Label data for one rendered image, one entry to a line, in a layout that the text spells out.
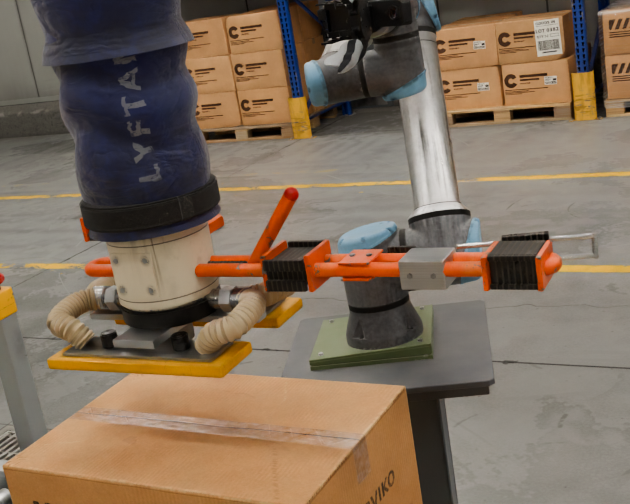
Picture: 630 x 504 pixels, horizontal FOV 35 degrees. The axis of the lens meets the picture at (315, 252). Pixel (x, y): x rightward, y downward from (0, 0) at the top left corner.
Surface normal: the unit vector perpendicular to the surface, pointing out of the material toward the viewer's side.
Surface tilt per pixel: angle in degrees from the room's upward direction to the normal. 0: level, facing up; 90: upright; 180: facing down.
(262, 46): 93
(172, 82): 69
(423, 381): 0
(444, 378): 0
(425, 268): 90
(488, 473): 0
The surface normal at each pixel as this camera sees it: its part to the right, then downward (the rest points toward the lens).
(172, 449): -0.16, -0.94
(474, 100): -0.42, 0.40
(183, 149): 0.71, -0.18
